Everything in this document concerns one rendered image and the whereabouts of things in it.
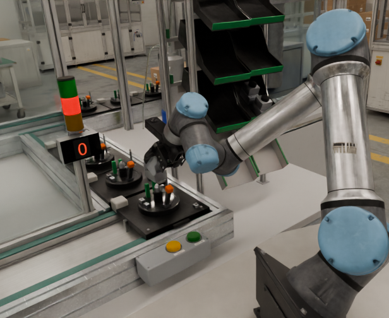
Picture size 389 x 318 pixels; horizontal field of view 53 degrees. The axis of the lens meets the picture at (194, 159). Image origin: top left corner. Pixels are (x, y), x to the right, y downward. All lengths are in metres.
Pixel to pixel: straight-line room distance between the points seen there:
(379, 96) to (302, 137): 2.97
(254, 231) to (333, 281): 0.52
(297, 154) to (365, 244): 1.82
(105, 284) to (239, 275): 0.38
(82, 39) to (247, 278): 9.57
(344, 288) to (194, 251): 0.43
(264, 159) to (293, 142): 1.01
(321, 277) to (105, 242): 0.68
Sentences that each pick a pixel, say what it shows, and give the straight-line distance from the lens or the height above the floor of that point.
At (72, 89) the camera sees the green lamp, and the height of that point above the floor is 1.38.
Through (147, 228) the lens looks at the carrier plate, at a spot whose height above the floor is 0.97.
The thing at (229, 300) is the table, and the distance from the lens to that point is 1.12.
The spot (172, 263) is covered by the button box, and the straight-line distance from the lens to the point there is 1.11.
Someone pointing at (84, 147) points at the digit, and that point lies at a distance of 1.24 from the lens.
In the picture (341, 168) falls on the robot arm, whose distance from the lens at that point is 0.80.
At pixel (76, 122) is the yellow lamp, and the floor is 1.29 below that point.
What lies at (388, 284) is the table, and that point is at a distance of 1.24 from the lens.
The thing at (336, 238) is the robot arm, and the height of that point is 1.20.
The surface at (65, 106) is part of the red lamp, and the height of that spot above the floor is 1.34.
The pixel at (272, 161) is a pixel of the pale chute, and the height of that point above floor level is 1.01.
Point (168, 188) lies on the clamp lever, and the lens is 1.21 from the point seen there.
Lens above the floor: 1.63
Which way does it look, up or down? 23 degrees down
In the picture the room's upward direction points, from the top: 4 degrees counter-clockwise
